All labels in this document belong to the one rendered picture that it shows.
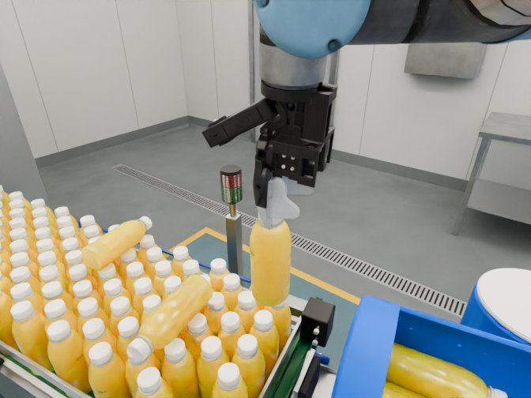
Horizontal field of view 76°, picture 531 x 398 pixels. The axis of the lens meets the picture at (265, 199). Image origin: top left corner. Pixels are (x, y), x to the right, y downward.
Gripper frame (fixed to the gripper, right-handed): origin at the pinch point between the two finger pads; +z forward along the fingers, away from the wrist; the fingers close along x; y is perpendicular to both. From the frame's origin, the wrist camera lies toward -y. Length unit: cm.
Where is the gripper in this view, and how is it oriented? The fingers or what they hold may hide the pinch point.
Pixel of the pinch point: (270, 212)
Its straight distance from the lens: 52.0
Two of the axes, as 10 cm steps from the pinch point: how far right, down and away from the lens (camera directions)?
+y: 9.1, 2.5, -3.3
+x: 4.1, -5.3, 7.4
